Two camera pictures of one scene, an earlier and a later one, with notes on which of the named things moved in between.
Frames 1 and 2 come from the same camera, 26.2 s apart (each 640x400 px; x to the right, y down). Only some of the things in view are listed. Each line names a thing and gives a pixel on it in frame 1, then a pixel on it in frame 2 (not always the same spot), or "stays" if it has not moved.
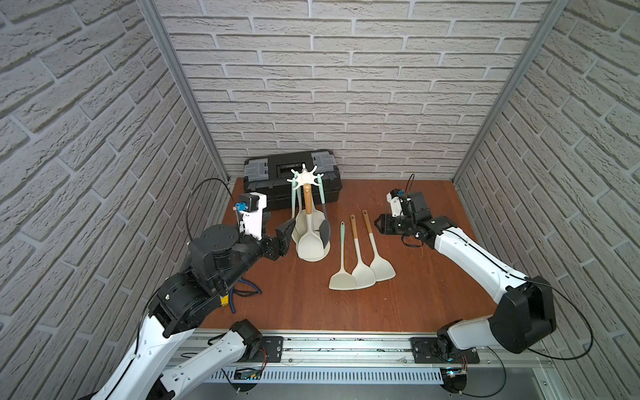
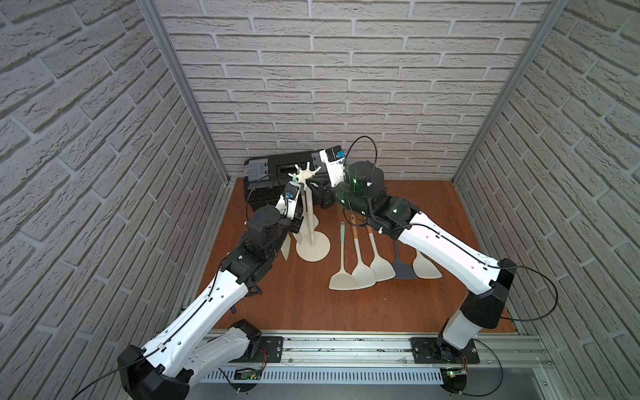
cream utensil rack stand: x=307 y=236 stays
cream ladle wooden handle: x=310 y=244 → x=424 y=268
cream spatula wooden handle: x=363 y=274 stays
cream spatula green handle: x=342 y=280 stays
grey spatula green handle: x=324 y=227 → x=403 y=272
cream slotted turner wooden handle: x=381 y=269 stays
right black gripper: x=385 y=226 → x=325 y=191
